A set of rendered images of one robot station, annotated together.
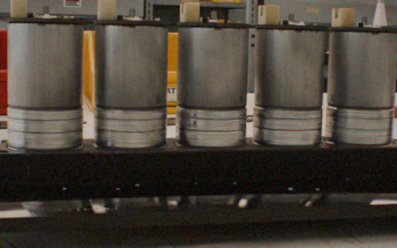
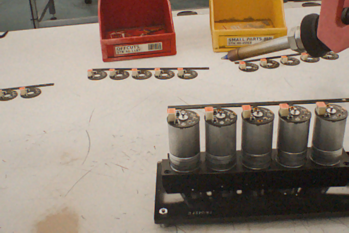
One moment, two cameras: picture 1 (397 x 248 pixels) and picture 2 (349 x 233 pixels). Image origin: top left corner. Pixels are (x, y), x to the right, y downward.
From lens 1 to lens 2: 0.19 m
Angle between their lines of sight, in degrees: 27
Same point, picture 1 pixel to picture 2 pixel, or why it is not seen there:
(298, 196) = (286, 202)
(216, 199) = (251, 204)
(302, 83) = (296, 143)
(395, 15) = not seen: outside the picture
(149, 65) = (227, 139)
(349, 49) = (320, 126)
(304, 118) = (296, 156)
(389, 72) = (339, 136)
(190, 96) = (246, 148)
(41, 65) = (181, 143)
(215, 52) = (256, 133)
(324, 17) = not seen: outside the picture
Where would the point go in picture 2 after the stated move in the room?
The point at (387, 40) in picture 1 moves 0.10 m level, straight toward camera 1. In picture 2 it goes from (339, 124) to (303, 208)
